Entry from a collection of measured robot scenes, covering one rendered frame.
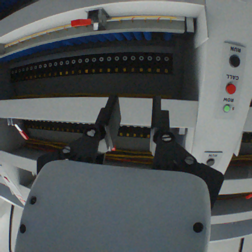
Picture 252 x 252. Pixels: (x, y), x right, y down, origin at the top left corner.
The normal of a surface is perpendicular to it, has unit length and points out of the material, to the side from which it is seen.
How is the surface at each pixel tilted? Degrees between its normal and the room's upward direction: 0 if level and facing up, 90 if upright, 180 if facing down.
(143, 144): 90
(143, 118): 106
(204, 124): 90
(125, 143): 90
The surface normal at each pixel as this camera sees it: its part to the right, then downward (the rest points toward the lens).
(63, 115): -0.19, 0.26
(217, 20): -0.18, 0.51
